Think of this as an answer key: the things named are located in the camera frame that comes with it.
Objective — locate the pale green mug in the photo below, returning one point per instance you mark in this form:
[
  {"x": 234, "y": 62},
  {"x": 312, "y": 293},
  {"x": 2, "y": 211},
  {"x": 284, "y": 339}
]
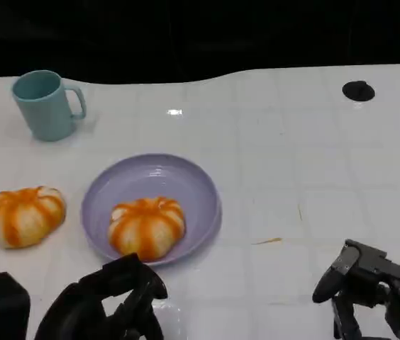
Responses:
[{"x": 44, "y": 113}]

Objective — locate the black round table cap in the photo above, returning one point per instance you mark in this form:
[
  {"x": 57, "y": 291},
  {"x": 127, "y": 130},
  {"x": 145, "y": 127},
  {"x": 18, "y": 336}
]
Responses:
[{"x": 358, "y": 90}]

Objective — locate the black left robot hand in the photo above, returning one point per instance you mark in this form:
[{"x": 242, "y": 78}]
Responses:
[{"x": 79, "y": 308}]

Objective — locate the orange white toy bread roll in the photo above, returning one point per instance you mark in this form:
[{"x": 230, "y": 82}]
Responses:
[
  {"x": 24, "y": 216},
  {"x": 147, "y": 228}
]

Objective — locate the lilac plate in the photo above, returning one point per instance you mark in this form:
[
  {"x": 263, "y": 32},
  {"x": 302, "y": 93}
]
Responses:
[{"x": 157, "y": 177}]

